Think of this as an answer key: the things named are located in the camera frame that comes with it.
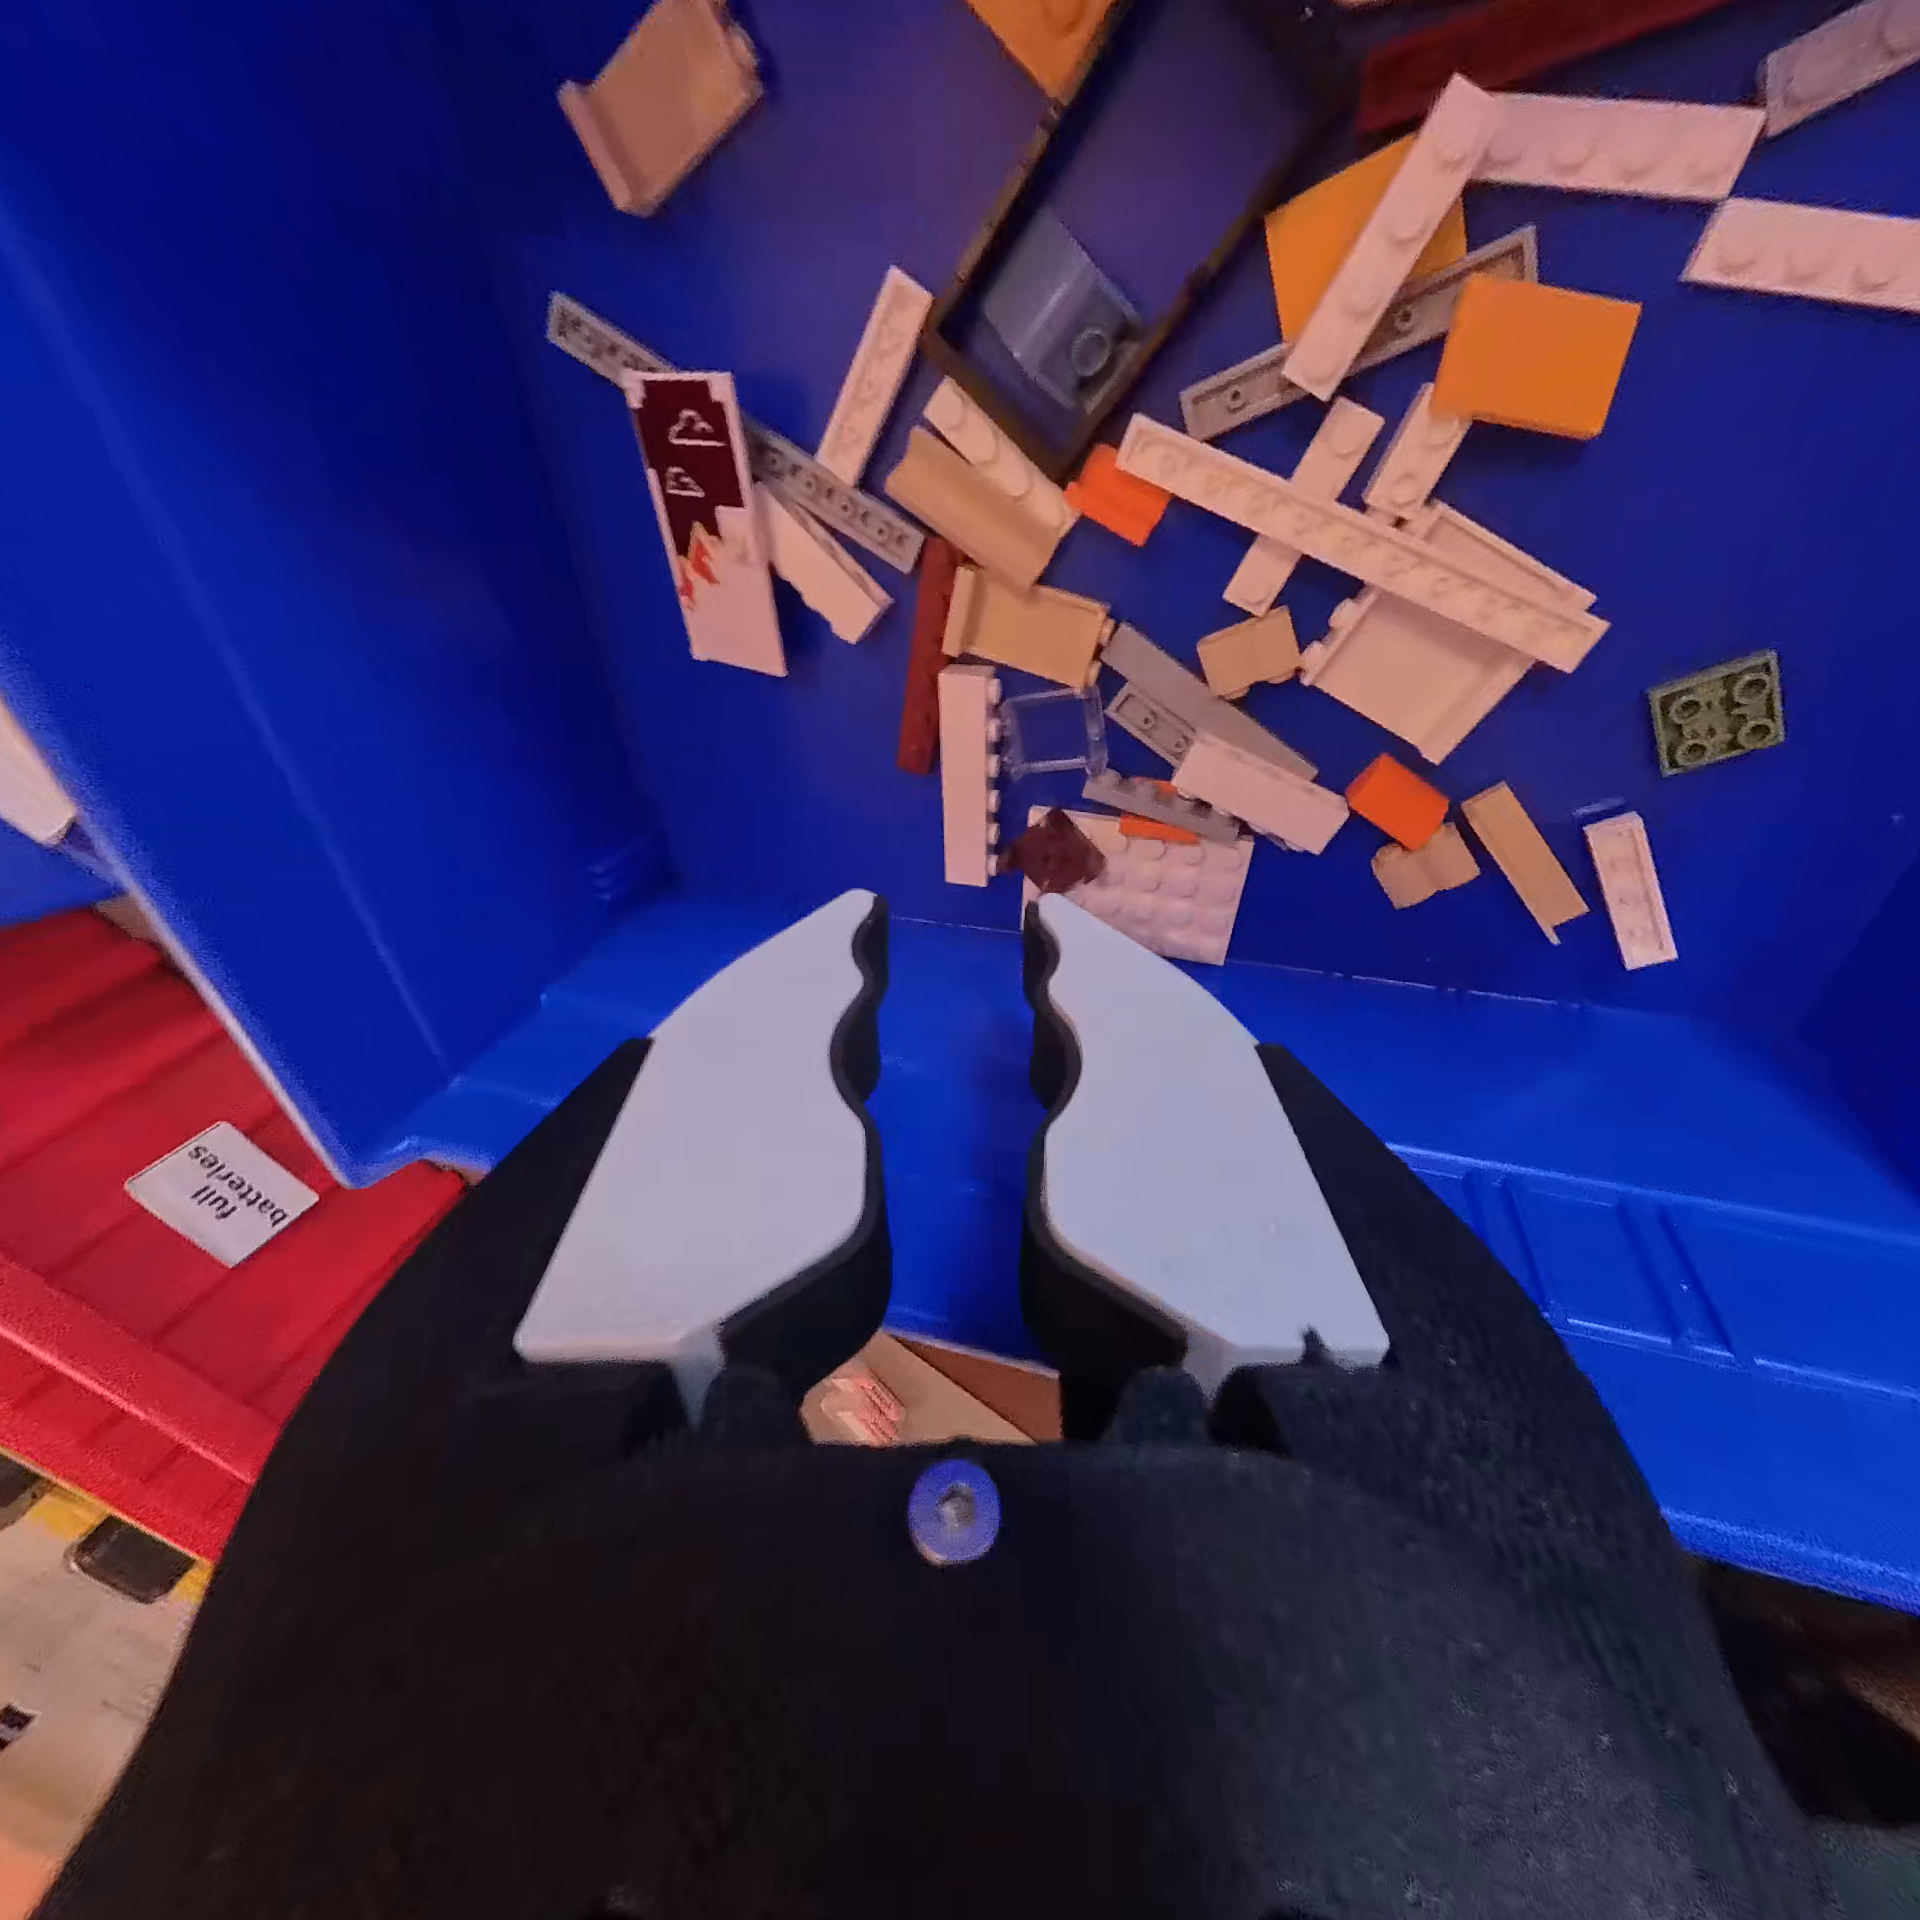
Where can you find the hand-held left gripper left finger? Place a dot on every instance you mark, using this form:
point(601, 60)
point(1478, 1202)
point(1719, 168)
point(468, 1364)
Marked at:
point(704, 1184)

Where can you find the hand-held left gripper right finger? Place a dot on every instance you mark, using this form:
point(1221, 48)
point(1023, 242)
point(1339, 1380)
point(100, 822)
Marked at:
point(1200, 1184)

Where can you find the blue plastic bin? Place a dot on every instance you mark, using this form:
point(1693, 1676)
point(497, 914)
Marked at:
point(300, 523)

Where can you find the light wood side desk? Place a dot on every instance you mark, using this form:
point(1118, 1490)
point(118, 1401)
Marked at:
point(931, 1401)

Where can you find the red plastic bin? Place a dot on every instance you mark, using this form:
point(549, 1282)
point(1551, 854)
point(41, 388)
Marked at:
point(135, 1320)

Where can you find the scattered assorted lego bricks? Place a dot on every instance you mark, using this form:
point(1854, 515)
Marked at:
point(1200, 523)

